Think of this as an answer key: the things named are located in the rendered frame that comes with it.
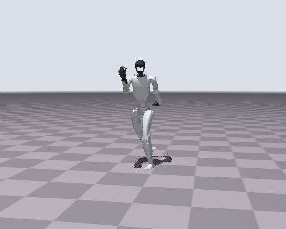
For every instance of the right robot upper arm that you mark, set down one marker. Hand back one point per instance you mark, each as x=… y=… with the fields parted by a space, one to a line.
x=129 y=79

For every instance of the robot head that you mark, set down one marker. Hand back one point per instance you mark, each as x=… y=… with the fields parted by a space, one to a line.
x=140 y=64

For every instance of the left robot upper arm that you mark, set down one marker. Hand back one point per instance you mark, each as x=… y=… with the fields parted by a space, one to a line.
x=153 y=81

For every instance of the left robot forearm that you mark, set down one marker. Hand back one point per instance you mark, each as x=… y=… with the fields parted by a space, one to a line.
x=158 y=99

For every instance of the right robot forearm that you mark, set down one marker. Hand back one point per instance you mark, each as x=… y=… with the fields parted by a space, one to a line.
x=125 y=86

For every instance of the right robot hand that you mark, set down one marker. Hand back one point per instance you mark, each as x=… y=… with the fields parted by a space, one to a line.
x=122 y=74

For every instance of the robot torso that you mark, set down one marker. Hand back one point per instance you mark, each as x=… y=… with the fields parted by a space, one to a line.
x=141 y=91

